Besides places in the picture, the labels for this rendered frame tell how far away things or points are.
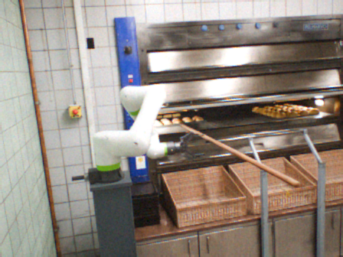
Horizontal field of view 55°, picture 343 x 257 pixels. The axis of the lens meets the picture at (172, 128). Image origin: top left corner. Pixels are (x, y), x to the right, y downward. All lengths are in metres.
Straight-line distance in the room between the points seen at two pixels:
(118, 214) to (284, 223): 1.49
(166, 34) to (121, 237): 1.67
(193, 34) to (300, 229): 1.79
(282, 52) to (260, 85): 0.35
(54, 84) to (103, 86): 0.37
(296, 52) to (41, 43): 2.14
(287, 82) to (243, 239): 1.44
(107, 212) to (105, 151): 0.30
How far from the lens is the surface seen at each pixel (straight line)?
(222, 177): 2.98
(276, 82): 3.11
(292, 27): 3.21
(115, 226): 1.75
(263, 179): 2.51
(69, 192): 2.88
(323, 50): 3.37
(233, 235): 2.64
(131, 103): 1.95
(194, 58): 2.81
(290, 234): 2.87
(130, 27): 2.70
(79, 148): 2.77
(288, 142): 3.24
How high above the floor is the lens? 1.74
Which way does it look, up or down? 11 degrees down
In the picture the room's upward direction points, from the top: 4 degrees counter-clockwise
